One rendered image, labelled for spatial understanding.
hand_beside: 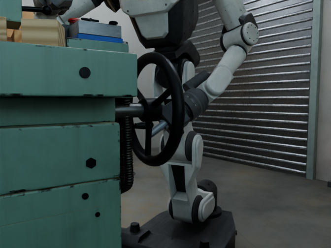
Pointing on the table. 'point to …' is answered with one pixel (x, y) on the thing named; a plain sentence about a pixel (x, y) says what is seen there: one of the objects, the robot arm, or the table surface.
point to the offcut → (43, 32)
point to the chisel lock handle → (38, 9)
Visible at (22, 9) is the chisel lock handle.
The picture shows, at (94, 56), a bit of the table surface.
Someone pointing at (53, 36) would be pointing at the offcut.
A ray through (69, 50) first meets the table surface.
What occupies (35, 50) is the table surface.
